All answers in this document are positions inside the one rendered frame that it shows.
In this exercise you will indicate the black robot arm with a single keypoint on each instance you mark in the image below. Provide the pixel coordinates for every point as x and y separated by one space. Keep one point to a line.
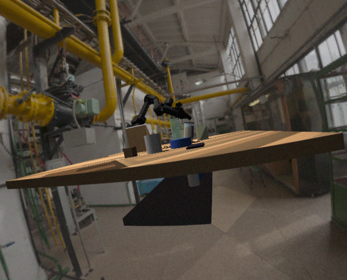
150 99

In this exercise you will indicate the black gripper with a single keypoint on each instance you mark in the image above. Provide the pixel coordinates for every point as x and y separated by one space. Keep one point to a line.
179 113

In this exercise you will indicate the black flat rectangular pad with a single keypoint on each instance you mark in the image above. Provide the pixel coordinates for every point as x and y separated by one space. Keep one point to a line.
197 145

